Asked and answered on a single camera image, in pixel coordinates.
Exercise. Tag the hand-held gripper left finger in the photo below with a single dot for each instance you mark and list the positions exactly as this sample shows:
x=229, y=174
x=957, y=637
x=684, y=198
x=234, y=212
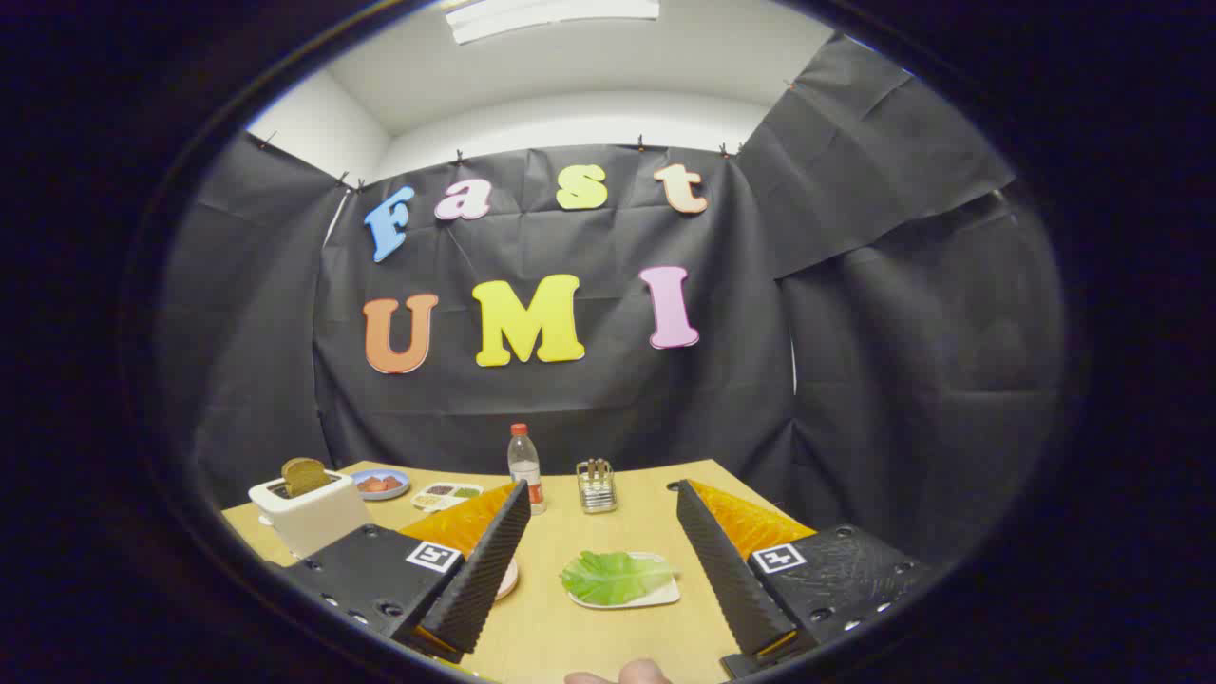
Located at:
x=480, y=570

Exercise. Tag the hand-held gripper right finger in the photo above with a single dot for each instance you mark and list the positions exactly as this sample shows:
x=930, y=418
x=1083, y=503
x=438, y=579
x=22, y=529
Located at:
x=727, y=570

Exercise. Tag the green lettuce leaf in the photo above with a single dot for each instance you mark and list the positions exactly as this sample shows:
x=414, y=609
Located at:
x=613, y=577

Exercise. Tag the brown bread slice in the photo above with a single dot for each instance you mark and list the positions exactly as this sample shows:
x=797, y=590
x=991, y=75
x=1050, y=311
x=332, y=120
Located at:
x=304, y=475

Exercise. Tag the pink round plate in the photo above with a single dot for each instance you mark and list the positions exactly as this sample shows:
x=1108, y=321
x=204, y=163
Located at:
x=509, y=578

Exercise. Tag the white square plate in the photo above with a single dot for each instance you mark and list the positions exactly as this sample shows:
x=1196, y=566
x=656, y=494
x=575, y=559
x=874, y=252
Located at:
x=667, y=597

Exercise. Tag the white divided condiment tray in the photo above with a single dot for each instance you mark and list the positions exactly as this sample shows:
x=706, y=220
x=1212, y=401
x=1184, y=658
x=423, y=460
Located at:
x=446, y=494

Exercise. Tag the clear bottle with red cap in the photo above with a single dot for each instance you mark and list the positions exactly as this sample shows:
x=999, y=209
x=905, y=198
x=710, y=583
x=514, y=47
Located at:
x=524, y=465

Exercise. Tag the blue round plate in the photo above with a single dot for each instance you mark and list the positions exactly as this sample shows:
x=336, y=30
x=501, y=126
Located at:
x=381, y=497

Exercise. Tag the red meat slices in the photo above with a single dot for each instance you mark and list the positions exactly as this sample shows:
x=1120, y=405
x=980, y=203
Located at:
x=380, y=484

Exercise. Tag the metal cutlery holder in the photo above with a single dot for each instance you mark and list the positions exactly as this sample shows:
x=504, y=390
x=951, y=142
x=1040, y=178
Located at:
x=597, y=496

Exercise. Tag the white toaster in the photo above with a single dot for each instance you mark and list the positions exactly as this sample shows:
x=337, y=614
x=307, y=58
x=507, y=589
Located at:
x=313, y=521

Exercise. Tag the black backdrop cloth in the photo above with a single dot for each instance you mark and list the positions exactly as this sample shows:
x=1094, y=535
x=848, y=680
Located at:
x=589, y=399

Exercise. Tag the ceiling light panel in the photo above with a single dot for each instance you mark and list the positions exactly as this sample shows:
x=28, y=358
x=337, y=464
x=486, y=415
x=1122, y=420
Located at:
x=551, y=17

